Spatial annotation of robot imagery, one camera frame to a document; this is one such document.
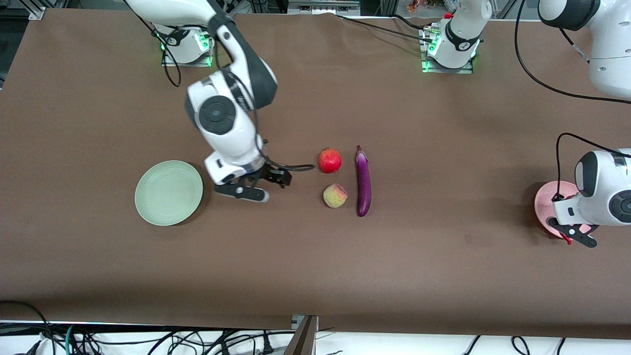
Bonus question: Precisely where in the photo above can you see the red chili pepper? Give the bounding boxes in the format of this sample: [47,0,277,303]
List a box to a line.
[562,193,581,246]

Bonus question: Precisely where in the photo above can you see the red pomegranate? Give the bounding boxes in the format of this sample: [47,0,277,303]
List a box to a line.
[318,147,342,174]

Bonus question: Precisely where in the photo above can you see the yellow-pink peach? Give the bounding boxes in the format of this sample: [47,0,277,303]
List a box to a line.
[323,183,349,209]

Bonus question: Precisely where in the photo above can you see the purple eggplant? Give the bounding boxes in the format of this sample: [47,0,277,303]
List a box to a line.
[355,145,372,217]

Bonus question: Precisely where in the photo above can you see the metal base plate left arm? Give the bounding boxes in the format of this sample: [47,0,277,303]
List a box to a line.
[421,29,475,74]

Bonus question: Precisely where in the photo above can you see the metal base plate right arm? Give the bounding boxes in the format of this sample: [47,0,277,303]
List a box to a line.
[161,30,213,67]

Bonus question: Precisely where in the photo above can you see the pink plate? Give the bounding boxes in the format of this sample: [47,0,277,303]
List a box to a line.
[534,180,595,239]

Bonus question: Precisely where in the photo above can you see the light green plate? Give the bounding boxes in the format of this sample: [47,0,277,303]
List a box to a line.
[135,160,204,226]

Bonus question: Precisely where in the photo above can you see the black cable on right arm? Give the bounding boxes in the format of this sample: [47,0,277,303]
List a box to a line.
[123,0,316,173]

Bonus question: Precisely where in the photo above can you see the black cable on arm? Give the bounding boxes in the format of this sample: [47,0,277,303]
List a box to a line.
[514,0,631,200]
[123,0,316,173]

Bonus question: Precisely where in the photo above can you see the grey metal rail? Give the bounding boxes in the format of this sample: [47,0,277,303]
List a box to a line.
[288,0,360,14]

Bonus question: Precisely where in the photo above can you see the black cable across table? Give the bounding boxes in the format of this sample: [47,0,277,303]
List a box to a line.
[335,15,435,43]

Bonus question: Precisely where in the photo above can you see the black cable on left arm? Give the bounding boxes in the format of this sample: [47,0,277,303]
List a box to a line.
[514,0,631,200]

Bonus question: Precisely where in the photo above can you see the black looped floor cable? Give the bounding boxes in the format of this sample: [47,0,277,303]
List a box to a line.
[0,301,52,355]

